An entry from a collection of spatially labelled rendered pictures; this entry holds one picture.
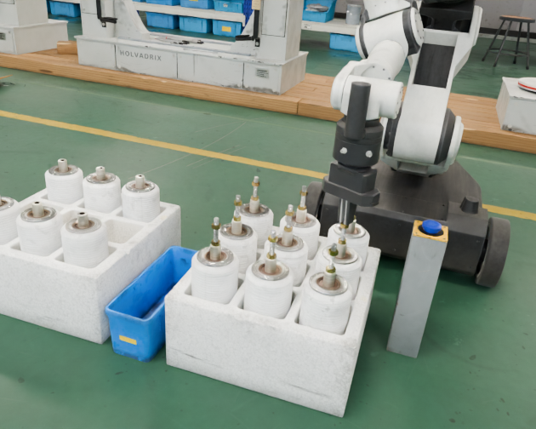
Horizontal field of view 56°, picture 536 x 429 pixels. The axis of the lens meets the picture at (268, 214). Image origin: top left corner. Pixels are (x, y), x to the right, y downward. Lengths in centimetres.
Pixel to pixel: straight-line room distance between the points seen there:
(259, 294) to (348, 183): 27
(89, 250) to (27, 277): 16
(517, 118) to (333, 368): 221
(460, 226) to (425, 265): 38
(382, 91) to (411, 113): 39
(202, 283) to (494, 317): 81
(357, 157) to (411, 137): 37
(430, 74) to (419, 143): 21
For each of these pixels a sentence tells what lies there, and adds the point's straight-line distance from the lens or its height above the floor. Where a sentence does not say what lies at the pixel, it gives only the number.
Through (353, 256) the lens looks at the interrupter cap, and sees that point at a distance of 108.
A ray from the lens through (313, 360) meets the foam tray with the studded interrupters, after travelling 100.
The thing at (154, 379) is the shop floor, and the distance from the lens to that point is 113.
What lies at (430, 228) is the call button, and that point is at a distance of 109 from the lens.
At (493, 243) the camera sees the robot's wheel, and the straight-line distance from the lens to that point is 149.
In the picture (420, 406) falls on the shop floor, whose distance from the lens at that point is 116.
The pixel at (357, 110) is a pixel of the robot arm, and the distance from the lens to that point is 90.
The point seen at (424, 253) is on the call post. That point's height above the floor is 28.
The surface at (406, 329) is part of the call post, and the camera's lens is 121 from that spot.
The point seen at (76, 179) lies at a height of 24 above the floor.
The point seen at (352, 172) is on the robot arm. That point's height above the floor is 45.
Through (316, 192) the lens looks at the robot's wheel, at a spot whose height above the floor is 19.
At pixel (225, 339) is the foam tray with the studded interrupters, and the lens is 104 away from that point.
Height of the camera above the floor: 80
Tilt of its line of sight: 27 degrees down
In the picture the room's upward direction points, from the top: 5 degrees clockwise
